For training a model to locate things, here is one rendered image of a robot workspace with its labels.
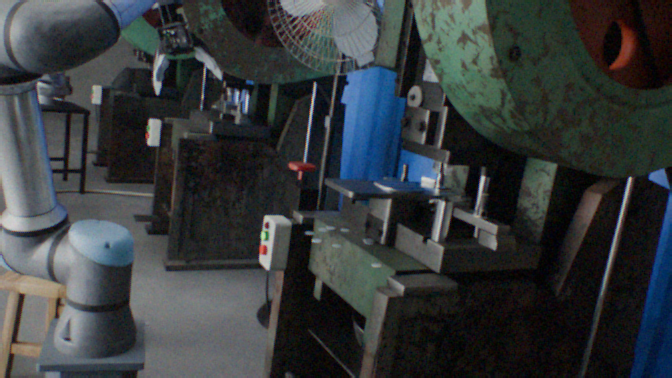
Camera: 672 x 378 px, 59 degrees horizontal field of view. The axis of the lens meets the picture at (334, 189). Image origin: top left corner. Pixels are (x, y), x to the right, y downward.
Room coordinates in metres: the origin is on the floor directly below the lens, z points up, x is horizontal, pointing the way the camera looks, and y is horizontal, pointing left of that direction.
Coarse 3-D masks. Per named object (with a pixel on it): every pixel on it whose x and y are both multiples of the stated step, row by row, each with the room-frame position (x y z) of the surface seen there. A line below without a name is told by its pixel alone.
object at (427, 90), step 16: (416, 80) 1.49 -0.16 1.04; (432, 80) 1.43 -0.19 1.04; (416, 96) 1.46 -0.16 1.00; (432, 96) 1.42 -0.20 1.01; (416, 112) 1.42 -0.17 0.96; (432, 112) 1.38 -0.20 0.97; (448, 112) 1.37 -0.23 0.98; (416, 128) 1.39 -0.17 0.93; (432, 128) 1.38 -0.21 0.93; (448, 128) 1.37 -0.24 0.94; (464, 128) 1.40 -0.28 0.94; (432, 144) 1.39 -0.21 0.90; (448, 144) 1.38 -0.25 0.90; (464, 144) 1.40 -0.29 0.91; (480, 144) 1.43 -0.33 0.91
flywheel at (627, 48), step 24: (576, 0) 1.07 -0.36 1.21; (600, 0) 1.10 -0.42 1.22; (624, 0) 1.13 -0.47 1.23; (648, 0) 1.17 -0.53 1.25; (576, 24) 1.08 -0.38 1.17; (600, 24) 1.11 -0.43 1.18; (624, 24) 1.17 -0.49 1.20; (648, 24) 1.17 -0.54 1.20; (600, 48) 1.12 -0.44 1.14; (624, 48) 1.19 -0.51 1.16; (624, 72) 1.16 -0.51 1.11; (648, 72) 1.19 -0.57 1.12
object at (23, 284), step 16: (0, 288) 1.54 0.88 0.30; (16, 288) 1.54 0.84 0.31; (32, 288) 1.54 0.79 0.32; (48, 288) 1.54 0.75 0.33; (64, 288) 1.54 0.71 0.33; (16, 304) 1.56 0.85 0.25; (48, 304) 1.83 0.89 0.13; (64, 304) 1.57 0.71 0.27; (16, 320) 1.57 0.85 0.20; (48, 320) 1.83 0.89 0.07; (16, 336) 1.58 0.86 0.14; (0, 352) 1.55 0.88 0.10; (16, 352) 1.56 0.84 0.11; (32, 352) 1.56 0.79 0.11; (0, 368) 1.55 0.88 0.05
